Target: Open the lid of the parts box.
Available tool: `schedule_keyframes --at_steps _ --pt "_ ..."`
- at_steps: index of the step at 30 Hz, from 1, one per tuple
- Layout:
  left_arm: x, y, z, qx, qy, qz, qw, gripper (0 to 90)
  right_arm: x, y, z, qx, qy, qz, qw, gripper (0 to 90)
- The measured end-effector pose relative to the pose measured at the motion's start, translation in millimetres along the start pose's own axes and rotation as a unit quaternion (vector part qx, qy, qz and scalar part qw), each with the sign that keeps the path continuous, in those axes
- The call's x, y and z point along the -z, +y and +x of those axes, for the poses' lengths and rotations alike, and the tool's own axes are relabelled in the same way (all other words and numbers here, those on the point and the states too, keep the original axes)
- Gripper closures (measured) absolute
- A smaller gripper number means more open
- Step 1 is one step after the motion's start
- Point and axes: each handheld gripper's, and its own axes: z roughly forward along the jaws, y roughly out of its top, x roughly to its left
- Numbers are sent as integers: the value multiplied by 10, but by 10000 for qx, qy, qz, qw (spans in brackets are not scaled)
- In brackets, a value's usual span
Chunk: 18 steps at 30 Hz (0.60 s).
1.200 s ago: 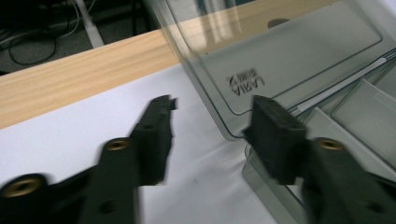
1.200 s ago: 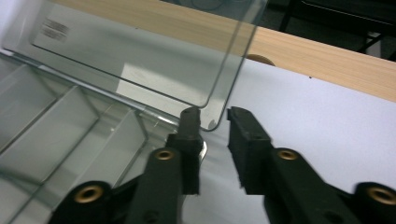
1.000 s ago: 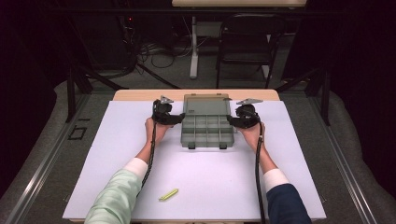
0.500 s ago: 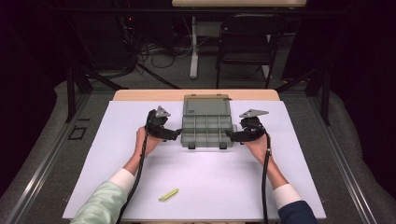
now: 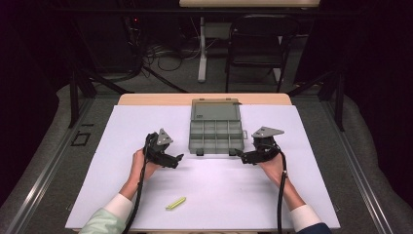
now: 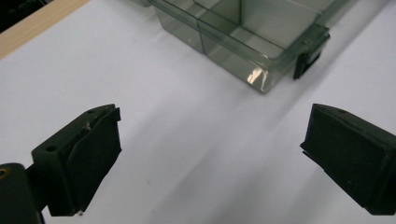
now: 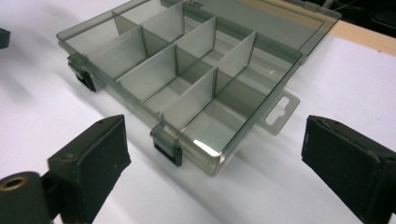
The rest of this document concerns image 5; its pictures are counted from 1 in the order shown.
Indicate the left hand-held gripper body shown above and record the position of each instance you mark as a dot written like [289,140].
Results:
[156,151]

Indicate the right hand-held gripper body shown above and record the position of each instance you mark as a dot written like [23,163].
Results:
[264,149]

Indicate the grey clear compartment box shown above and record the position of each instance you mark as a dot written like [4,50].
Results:
[216,133]

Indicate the small yellow-green stick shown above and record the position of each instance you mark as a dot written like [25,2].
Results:
[176,203]

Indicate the person's right hand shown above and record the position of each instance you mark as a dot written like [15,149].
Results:
[274,169]

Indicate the person's left hand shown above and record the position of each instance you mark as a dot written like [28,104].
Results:
[138,167]

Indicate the white table mat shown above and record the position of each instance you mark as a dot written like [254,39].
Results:
[207,191]

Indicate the black metal stand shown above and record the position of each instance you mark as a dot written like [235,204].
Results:
[74,94]
[339,97]

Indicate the black folding chair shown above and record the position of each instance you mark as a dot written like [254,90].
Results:
[259,48]

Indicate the white desk leg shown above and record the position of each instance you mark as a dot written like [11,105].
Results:
[202,55]

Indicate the dark equipment with red light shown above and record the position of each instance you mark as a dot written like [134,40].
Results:
[133,35]

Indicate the light wooden desk top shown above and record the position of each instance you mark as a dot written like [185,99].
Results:
[248,3]

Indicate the aluminium floor rail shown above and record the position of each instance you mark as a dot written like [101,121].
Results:
[357,169]
[48,169]

